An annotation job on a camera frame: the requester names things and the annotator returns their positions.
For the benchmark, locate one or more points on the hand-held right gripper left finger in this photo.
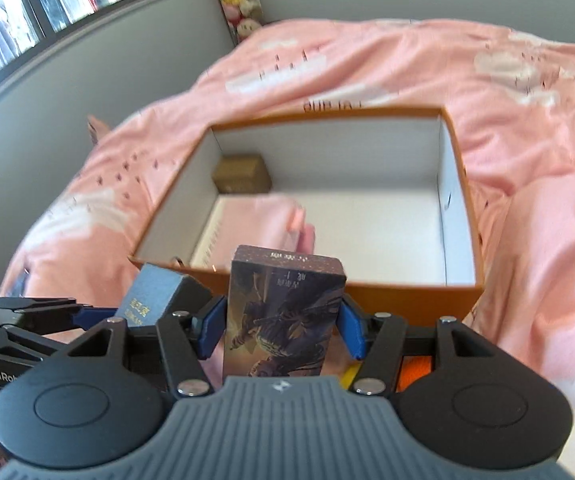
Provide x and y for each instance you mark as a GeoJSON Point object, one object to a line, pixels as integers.
{"type": "Point", "coordinates": [212, 329]}

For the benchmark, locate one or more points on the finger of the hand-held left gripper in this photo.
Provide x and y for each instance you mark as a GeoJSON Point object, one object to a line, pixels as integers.
{"type": "Point", "coordinates": [90, 316]}
{"type": "Point", "coordinates": [32, 342]}

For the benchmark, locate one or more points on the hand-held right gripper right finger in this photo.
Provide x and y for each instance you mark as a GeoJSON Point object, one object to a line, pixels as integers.
{"type": "Point", "coordinates": [350, 331]}

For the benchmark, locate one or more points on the yellow plastic case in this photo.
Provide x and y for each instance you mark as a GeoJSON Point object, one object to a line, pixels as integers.
{"type": "Point", "coordinates": [351, 376]}

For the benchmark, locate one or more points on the orange cardboard box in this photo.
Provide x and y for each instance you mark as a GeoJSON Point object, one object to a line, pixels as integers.
{"type": "Point", "coordinates": [407, 305]}

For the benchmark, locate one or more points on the dark grey gift box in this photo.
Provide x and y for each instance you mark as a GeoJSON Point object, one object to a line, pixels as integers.
{"type": "Point", "coordinates": [150, 295]}

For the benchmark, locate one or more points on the illustrated dark card box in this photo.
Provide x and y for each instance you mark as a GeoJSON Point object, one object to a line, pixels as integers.
{"type": "Point", "coordinates": [280, 320]}

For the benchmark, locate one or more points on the orange crochet fruit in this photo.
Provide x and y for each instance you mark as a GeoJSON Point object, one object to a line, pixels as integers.
{"type": "Point", "coordinates": [415, 372]}

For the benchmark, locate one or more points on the pink cloth pouch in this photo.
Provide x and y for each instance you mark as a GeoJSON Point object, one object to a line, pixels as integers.
{"type": "Point", "coordinates": [257, 220]}

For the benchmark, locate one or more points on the small gold-brown box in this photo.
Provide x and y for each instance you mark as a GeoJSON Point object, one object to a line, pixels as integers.
{"type": "Point", "coordinates": [241, 172]}

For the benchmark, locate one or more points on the pink cloud-print blanket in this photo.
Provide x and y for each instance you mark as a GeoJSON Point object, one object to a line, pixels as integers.
{"type": "Point", "coordinates": [517, 160]}

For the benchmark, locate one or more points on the window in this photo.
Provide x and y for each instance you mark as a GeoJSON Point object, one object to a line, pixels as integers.
{"type": "Point", "coordinates": [67, 5]}

